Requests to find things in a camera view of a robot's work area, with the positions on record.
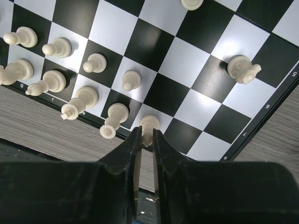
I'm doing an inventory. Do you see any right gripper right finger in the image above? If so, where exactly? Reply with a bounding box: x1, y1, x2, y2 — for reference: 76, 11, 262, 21
153, 130, 299, 224

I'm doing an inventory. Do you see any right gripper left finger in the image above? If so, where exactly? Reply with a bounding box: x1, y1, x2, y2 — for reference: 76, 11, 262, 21
0, 127, 142, 224

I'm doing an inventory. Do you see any black white chessboard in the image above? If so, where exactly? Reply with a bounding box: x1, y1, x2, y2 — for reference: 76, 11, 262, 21
0, 0, 299, 161

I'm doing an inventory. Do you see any white chess piece cluster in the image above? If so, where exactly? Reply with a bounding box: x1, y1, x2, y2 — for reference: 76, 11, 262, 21
0, 23, 143, 136

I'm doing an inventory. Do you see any white knight chess piece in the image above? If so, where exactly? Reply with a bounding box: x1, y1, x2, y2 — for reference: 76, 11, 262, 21
227, 56, 262, 84

